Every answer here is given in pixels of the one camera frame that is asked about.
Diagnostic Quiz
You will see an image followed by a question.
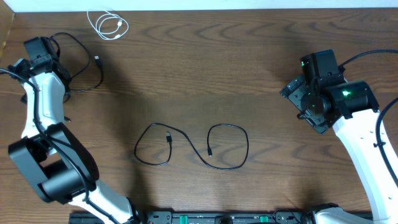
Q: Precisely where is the white USB cable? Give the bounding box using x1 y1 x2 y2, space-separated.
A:
86 9 130 41

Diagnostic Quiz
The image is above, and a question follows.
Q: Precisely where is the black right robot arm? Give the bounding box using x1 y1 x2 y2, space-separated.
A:
280 50 397 223

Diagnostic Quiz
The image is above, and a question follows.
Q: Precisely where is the black left camera cable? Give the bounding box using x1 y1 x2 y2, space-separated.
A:
0 67 122 224

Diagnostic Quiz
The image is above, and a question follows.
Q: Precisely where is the black USB cable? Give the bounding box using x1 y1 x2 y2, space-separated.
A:
133 122 250 171
48 32 104 123

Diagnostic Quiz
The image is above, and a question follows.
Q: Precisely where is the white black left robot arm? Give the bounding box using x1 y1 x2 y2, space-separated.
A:
6 37 147 223

